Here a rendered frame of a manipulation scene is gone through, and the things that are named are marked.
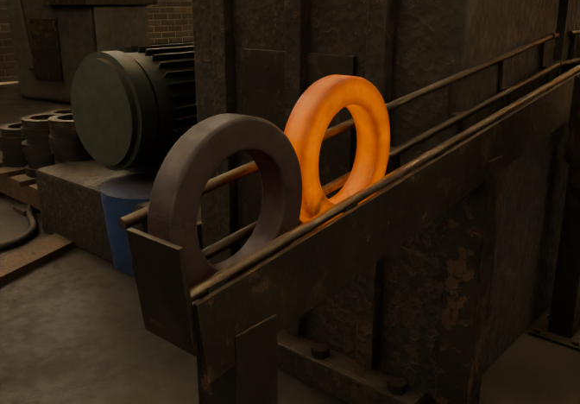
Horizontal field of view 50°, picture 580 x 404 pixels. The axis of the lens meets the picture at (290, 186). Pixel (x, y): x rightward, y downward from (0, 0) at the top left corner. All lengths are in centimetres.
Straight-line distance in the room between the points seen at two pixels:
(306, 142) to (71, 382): 104
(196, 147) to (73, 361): 115
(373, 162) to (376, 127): 5
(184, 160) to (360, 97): 27
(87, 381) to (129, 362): 11
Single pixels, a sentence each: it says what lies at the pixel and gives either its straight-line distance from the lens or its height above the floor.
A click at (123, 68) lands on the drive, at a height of 64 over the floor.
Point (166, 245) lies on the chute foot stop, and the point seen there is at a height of 63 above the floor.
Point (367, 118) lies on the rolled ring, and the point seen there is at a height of 69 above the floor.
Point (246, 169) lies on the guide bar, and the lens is 69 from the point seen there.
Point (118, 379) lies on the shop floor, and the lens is 154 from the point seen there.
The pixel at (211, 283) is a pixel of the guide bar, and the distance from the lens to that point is 57.
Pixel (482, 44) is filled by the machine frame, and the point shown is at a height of 76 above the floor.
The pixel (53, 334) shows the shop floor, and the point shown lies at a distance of 177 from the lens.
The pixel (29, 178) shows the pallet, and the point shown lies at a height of 14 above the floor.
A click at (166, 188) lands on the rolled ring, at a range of 55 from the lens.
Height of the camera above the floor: 83
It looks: 17 degrees down
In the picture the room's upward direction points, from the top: straight up
